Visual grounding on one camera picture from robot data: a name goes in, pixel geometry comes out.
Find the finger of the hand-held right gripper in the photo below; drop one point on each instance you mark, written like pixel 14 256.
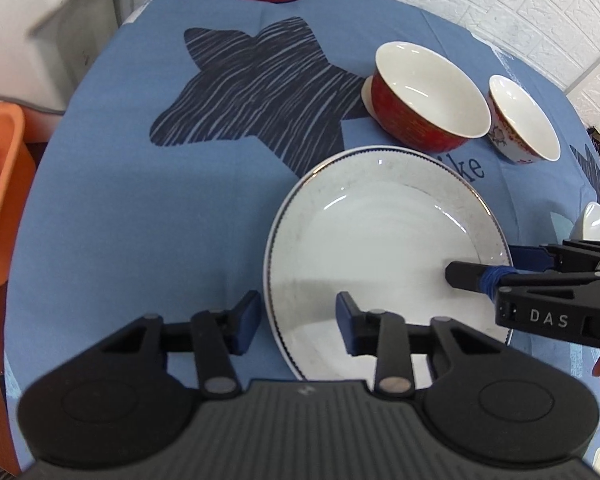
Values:
pixel 464 276
pixel 529 258

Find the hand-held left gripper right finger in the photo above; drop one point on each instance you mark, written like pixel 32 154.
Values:
pixel 344 323

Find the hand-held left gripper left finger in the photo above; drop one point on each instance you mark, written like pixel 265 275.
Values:
pixel 248 324

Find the white plate with dark rim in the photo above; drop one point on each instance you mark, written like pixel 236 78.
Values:
pixel 380 230

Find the small white red-patterned bowl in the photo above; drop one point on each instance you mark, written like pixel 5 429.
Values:
pixel 506 136

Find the blue star-print tablecloth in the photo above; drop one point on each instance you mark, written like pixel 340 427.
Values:
pixel 130 210

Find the large red bowl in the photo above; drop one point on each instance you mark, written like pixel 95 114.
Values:
pixel 405 120

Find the orange plastic basket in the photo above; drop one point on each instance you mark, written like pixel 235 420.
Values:
pixel 5 200

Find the white appliance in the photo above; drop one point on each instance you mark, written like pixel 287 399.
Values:
pixel 25 35

